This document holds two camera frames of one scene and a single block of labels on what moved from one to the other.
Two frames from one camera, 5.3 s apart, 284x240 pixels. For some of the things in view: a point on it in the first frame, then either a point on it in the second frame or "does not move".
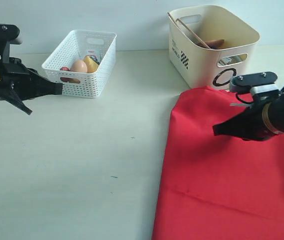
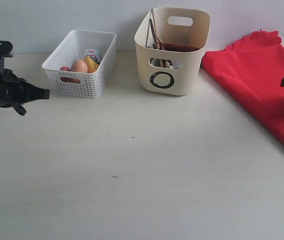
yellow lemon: [74, 81] does not move
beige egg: [79, 66] does not move
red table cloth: [222, 187] → [254, 65]
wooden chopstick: [195, 38] → [153, 34]
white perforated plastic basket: [72, 47] does not move
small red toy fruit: [65, 79] does not move
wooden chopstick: [189, 35] → [147, 30]
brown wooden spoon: [212, 44] → [163, 63]
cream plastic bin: [198, 66] → [170, 43]
